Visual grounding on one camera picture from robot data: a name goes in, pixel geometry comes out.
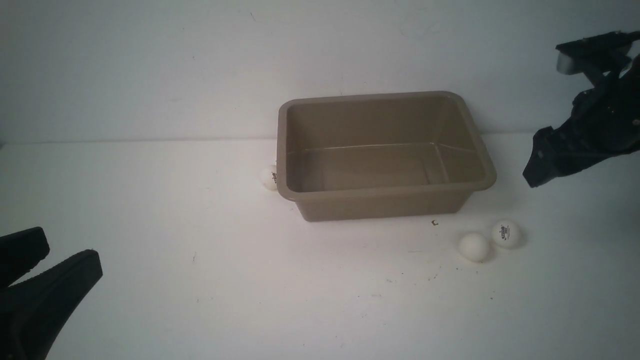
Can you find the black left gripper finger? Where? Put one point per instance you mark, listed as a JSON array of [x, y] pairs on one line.
[[33, 313], [21, 252]]

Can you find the tan plastic bin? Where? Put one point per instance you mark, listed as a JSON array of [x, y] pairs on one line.
[[380, 156]]

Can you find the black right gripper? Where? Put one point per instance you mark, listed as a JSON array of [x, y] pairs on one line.
[[607, 116]]

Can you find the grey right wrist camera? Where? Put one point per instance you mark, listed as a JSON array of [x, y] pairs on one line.
[[601, 53]]

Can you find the white ping-pong ball with logo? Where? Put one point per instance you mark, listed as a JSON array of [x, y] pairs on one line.
[[506, 234]]

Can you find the plain white ping-pong ball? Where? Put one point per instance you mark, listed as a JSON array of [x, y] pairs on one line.
[[474, 247]]

